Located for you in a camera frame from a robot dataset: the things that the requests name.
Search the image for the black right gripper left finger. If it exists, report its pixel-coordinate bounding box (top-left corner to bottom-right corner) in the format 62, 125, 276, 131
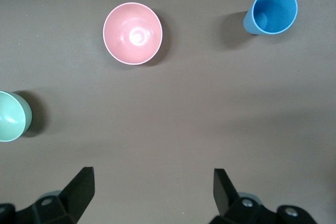
0, 166, 96, 224

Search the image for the blue ribbed cup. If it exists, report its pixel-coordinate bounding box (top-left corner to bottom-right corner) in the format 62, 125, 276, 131
243, 0, 299, 36

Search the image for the brown table cloth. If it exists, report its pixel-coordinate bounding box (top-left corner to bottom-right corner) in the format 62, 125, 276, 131
0, 0, 336, 224

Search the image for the green bowl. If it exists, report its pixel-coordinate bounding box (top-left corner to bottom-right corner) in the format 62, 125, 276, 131
0, 90, 33, 143

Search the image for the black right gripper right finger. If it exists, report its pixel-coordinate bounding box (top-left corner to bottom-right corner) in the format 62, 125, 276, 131
209, 168, 319, 224

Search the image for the pink bowl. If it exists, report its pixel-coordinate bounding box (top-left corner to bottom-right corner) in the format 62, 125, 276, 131
102, 2, 163, 66

